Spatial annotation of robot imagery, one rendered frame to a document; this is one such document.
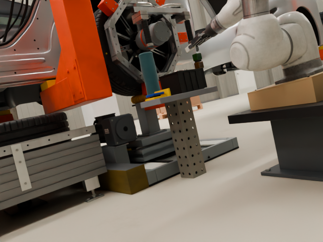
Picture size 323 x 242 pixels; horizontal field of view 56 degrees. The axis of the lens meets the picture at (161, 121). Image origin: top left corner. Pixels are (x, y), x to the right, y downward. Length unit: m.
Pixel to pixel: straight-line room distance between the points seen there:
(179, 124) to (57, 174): 0.66
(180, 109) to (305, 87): 0.63
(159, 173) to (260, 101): 0.68
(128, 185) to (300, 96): 0.91
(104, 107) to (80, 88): 5.57
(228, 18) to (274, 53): 0.45
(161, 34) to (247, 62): 0.83
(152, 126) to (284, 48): 1.13
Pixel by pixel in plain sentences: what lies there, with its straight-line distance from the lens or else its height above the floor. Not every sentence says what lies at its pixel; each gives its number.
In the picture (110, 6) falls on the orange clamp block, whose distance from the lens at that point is 1.97.
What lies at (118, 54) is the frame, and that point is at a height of 0.76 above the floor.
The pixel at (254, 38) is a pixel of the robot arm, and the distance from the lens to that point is 1.23.
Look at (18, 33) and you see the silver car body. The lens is 2.21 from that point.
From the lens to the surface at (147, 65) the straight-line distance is 1.83.
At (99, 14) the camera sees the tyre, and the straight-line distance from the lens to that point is 2.02.
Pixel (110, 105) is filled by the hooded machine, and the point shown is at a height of 0.63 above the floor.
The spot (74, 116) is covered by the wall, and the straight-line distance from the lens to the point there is 11.13.
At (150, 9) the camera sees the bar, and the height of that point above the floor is 0.97.
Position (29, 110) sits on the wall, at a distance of 10.84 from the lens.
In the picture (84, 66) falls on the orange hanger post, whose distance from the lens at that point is 1.64.
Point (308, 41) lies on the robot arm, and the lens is 1.40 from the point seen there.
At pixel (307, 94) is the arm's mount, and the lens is 1.26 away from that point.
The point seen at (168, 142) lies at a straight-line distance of 2.03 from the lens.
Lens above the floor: 0.42
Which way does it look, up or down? 3 degrees down
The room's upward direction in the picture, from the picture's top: 13 degrees counter-clockwise
